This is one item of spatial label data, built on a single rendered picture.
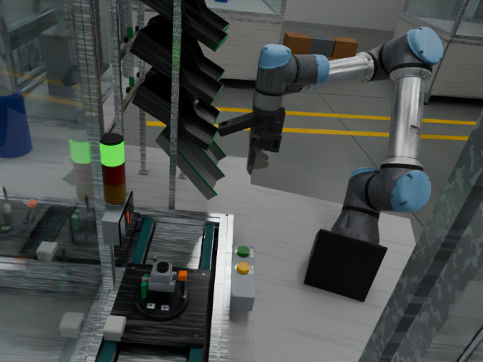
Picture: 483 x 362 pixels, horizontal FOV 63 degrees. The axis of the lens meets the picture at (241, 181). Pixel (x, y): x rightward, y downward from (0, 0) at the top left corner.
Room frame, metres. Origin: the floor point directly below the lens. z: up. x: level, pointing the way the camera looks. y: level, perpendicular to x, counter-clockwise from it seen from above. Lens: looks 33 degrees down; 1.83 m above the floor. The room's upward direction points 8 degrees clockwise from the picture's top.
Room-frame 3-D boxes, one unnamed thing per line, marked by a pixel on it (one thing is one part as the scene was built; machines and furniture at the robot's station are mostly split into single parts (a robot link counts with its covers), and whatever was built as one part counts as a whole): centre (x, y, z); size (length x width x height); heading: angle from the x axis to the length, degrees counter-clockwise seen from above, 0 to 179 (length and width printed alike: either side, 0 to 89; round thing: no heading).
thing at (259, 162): (0.96, -0.04, 1.26); 0.06 x 0.03 x 0.09; 94
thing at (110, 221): (0.71, 0.28, 1.29); 0.12 x 0.05 x 0.25; 4
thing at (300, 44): (6.43, -0.98, 0.20); 1.20 x 0.80 x 0.41; 103
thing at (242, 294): (0.84, -0.04, 0.93); 0.21 x 0.07 x 0.06; 4
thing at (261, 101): (0.98, -0.04, 1.45); 0.08 x 0.08 x 0.05
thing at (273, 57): (0.98, -0.04, 1.53); 0.09 x 0.08 x 0.11; 120
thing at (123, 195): (0.71, 0.28, 1.28); 0.05 x 0.05 x 0.05
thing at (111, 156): (0.71, 0.28, 1.38); 0.05 x 0.05 x 0.05
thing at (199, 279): (0.68, 0.16, 0.96); 0.24 x 0.24 x 0.02; 4
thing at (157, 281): (0.68, 0.17, 1.06); 0.08 x 0.04 x 0.07; 94
